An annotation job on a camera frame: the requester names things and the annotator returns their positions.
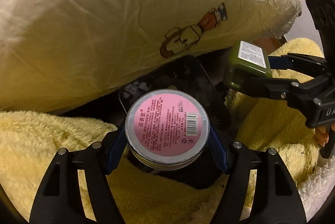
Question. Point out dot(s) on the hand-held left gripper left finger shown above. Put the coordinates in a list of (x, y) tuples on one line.
[(116, 146)]

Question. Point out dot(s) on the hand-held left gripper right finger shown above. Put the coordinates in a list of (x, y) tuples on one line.
[(218, 150)]

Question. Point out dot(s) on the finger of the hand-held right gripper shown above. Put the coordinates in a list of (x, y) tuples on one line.
[(269, 87), (295, 61)]

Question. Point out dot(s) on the green box white label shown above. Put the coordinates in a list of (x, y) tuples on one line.
[(246, 66)]

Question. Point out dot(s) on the round tin pink label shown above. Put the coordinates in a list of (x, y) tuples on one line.
[(167, 124)]

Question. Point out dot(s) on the person's right hand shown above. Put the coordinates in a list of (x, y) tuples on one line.
[(322, 135)]

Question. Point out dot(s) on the yellow fluffy robe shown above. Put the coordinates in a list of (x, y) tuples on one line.
[(39, 135)]

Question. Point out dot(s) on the cream pillow cartoon print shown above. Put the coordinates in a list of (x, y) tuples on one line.
[(104, 17)]

